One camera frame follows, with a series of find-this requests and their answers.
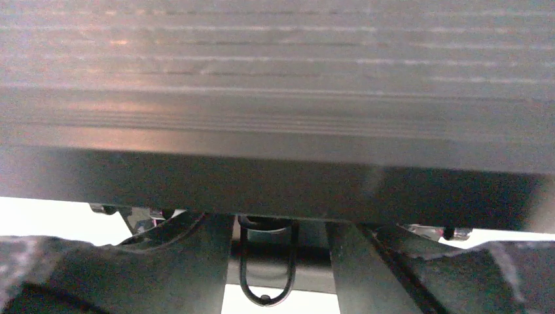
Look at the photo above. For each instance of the black poker case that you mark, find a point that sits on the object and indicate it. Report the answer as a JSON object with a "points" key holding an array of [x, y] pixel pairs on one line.
{"points": [[286, 116]]}

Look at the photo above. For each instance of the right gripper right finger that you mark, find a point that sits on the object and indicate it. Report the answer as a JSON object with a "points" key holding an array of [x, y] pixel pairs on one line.
{"points": [[387, 269]]}

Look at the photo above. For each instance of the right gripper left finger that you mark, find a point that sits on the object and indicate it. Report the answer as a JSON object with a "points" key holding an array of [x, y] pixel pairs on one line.
{"points": [[179, 266]]}

